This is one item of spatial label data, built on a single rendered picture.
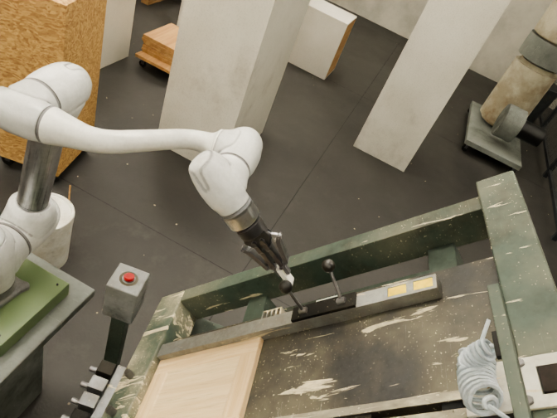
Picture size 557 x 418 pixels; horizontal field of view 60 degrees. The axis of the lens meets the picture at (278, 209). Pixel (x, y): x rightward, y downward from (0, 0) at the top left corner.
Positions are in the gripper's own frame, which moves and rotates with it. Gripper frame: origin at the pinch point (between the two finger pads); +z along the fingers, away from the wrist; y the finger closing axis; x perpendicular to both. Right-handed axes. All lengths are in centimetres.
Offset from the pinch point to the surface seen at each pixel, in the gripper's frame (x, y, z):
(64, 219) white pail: -85, 150, -13
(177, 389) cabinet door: 18.9, 43.5, 15.2
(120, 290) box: -12, 69, -5
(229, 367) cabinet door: 14.9, 25.4, 15.2
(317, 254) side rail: -20.6, -0.9, 12.0
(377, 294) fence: 3.0, -22.0, 13.0
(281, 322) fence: 4.4, 8.1, 12.9
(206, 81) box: -224, 104, -13
